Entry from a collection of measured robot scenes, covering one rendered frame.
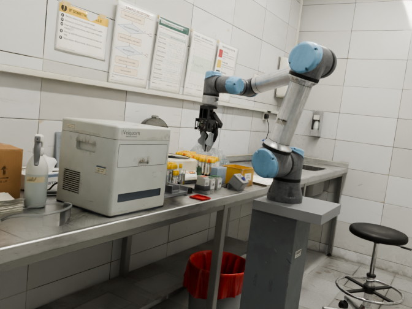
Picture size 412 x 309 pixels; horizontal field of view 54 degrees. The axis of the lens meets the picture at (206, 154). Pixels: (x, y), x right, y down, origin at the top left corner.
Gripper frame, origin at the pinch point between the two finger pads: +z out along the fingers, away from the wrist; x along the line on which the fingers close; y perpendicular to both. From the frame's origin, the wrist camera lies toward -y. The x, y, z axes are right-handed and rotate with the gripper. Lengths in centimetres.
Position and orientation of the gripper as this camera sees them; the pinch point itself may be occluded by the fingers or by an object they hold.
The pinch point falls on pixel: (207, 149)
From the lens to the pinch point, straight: 186.0
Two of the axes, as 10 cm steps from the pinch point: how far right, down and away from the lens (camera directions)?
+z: -1.1, 9.9, 1.0
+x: 8.3, 1.5, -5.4
